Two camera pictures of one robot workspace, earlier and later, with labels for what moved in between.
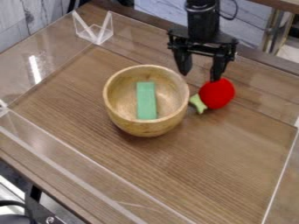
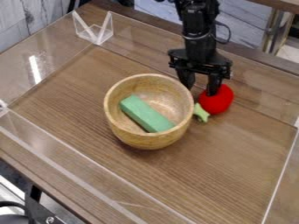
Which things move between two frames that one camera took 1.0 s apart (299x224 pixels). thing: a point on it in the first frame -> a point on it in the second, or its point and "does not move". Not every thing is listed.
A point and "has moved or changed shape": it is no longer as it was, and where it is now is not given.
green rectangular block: x=146 y=101 -> x=145 y=115
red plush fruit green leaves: x=216 y=95 has moved or changed shape
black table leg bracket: x=39 y=213 does not move
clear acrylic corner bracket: x=94 y=32 does not move
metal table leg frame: x=277 y=31 does not move
